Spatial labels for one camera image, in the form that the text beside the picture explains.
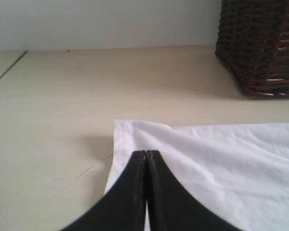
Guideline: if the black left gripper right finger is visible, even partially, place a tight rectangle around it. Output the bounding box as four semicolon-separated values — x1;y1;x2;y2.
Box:
146;151;236;231

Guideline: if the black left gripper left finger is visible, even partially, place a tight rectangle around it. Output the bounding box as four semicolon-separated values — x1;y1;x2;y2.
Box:
63;151;146;231

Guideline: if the white t-shirt with red lettering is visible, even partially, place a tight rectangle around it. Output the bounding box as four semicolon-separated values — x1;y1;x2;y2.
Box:
105;120;289;231

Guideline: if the brown wicker basket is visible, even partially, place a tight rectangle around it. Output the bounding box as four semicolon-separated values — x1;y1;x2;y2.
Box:
215;0;289;98

